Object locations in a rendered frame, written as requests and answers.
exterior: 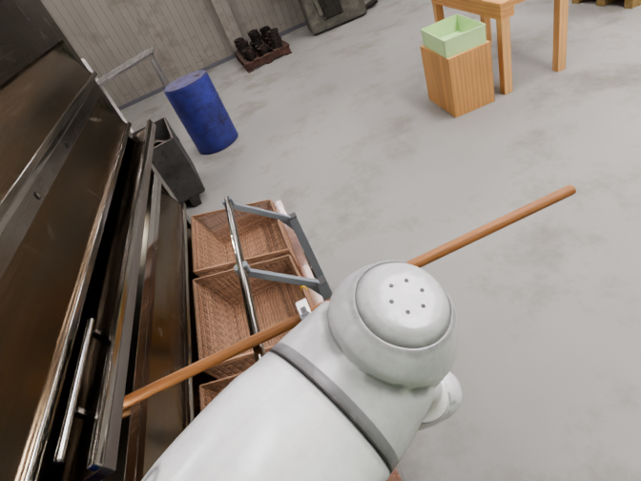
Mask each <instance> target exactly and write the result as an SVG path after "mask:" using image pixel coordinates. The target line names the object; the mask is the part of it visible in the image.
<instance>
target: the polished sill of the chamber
mask: <svg viewBox="0 0 641 481"><path fill-rule="evenodd" d="M157 186H158V177H157V176H156V174H155V173H153V174H151V175H150V184H149V192H148V200H147V208H146V217H145V224H144V233H143V242H142V249H141V258H140V265H139V274H138V282H137V290H136V298H135V307H134V322H133V330H132V339H131V346H130V355H129V363H128V371H127V379H126V387H125V395H128V394H130V393H132V392H134V391H136V390H138V389H140V388H142V379H143V367H144V355H145V343H146V331H147V319H148V306H149V295H150V282H151V270H152V258H153V246H154V233H155V210H156V198H157ZM140 403H141V401H140V402H138V403H136V404H134V405H132V406H130V407H128V408H124V409H123V412H122V420H121V429H120V436H119V445H118V453H117V461H116V469H115V471H114V472H113V473H111V474H110V475H108V476H107V477H105V478H104V479H102V481H134V476H135V464H136V452H137V439H138V428H139V415H140Z"/></svg>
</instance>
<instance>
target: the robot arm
mask: <svg viewBox="0 0 641 481"><path fill-rule="evenodd" d="M296 306H297V309H298V311H299V314H300V319H301V322H300V323H299V324H298V325H296V326H295V327H294V328H293V329H292V330H291V331H290V332H289V333H287V334H286V335H285V336H284V337H283V338H282V339H281V340H280V341H279V342H278V343H277V344H275V345H274V346H273V347H272V348H271V349H270V350H269V351H268V352H267V353H266V354H265V355H264V356H263V357H261V358H260V359H259V360H258V361H257V362H256V363H255V364H254V365H252V366H251V367H249V368H248V369H246V370H245V371H244V372H242V373H241V374H240V375H239V376H238V377H237V378H235V379H234V380H233V381H232V382H231V383H230V384H229V385H228V386H227V387H226V388H225V389H224V390H223V391H222V392H221V393H220V394H219V395H218V396H217V397H216V398H215V399H214V400H213V401H212V402H211V403H210V404H209V405H208V406H207V407H206V408H205V409H204V410H203V411H202V412H201V413H200V414H199V415H198V416H197V417H196V418H195V419H194V420H193V421H192V422H191V424H190V425H189V426H188V427H187V428H186V429H185V430H184V431H182V432H181V433H180V434H179V435H178V437H177V438H176V439H175V441H174V442H173V443H172V444H171V445H170V447H168V448H167V449H166V450H165V451H164V452H163V454H162V455H161V456H160V457H159V458H158V459H157V460H156V462H155V463H154V465H153V466H152V467H151V468H150V470H149V471H148V472H147V473H146V475H145V476H144V477H143V479H142V480H141V481H386V480H387V479H388V477H389V476H390V474H391V473H392V471H393V470H394V469H395V468H396V466H397V465H398V463H399V462H400V461H401V459H402V457H403V455H404V453H405V452H406V450H407V448H408V447H409V445H410V443H411V441H412V439H413V438H414V436H415V434H416V432H417V431H419V430H423V429H427V428H430V427H433V426H435V425H437V424H439V423H441V422H442V421H443V420H445V419H447V418H448V417H450V416H451V415H452V414H453V413H454V412H455V411H456V410H457V409H458V408H459V407H460V405H461V403H462V401H463V390H462V387H461V384H460V382H459V380H458V379H457V377H456V376H455V375H454V374H452V373H451V372H450V369H451V368H452V367H453V365H454V363H455V361H456V358H457V353H458V347H459V324H458V317H457V313H456V309H455V307H454V304H453V302H452V299H451V297H450V296H449V294H448V293H447V292H446V291H444V290H443V289H442V287H441V286H440V284H439V283H438V282H437V281H436V280H435V279H434V278H433V277H432V276H431V275H430V274H429V273H427V272H426V271H424V270H422V268H420V267H417V266H415V265H412V264H408V263H406V262H404V261H395V260H387V261H377V262H374V263H371V264H368V265H367V266H365V267H363V268H361V269H359V270H357V271H355V272H354V273H352V274H351V275H349V276H348V277H347V278H346V279H344V280H343V281H342V282H341V283H340V284H339V285H338V286H337V287H336V289H335V290H334V292H333V294H332V296H331V299H330V301H326V302H324V303H321V304H320V305H319V306H318V307H317V308H316V309H315V310H314V311H312V312H311V310H310V307H309V305H308V302H307V301H306V299H305V298H304V299H302V300H300V301H298V302H296Z"/></svg>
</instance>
